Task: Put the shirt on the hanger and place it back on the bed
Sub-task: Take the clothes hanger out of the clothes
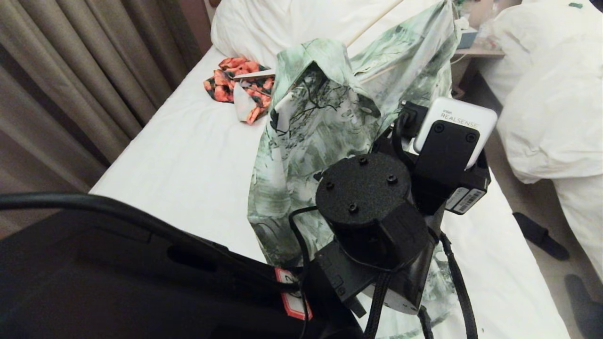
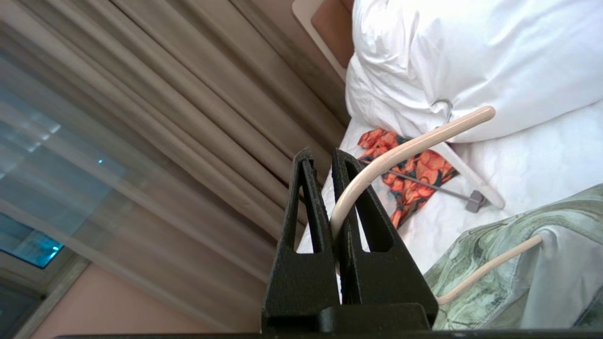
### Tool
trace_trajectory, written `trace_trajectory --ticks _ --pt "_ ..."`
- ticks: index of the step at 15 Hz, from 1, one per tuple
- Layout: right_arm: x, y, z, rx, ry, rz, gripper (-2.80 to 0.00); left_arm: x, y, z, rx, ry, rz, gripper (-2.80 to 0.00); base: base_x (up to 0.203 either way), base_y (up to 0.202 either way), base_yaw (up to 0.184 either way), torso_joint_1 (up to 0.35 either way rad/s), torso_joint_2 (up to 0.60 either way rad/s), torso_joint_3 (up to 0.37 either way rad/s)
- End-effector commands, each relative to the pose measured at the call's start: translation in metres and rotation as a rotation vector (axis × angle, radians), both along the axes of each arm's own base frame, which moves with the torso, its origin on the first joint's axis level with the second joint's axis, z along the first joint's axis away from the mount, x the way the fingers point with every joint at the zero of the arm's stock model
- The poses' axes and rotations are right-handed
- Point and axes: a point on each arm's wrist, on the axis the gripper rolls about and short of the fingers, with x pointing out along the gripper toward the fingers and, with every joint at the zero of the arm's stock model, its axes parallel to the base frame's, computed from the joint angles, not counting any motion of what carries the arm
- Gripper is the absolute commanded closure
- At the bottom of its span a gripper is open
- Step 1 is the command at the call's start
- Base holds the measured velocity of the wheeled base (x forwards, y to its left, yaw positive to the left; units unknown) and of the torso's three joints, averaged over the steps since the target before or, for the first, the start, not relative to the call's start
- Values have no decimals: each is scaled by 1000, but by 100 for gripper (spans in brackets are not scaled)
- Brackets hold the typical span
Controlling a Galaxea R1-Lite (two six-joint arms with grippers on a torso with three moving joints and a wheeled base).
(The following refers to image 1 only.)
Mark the bed with white sheet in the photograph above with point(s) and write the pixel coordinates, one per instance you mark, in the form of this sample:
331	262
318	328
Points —
188	155

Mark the orange floral garment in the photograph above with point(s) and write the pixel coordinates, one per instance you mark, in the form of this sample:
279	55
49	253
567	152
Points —
221	87

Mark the blue tissue box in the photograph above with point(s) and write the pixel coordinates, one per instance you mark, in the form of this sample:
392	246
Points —
468	40

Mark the small green plant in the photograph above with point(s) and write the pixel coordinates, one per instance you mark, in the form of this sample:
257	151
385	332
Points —
465	4

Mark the green floral button shirt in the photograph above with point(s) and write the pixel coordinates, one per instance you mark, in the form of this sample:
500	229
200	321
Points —
306	141

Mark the small green object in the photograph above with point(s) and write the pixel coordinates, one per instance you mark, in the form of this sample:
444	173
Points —
575	5

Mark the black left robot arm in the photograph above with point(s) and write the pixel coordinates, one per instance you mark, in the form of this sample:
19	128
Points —
94	282

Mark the brown wooden headboard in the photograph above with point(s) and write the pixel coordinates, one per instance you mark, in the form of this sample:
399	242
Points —
215	3

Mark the neighbouring bed white sheet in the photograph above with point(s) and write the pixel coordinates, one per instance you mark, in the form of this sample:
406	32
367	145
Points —
584	226

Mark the black slipper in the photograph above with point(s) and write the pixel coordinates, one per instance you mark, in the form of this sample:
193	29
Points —
586	306
541	234

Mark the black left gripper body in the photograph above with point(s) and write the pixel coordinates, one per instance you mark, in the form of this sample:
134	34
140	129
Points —
424	263

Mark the wooden nightstand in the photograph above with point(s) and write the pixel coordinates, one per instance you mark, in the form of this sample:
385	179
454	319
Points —
480	52

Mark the white crumpled duvet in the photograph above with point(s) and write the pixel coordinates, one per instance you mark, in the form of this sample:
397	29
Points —
556	94

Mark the white pillow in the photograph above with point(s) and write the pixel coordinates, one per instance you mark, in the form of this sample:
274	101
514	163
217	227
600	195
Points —
264	23

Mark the white plastic hanger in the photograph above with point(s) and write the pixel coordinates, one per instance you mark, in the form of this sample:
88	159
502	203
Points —
256	74

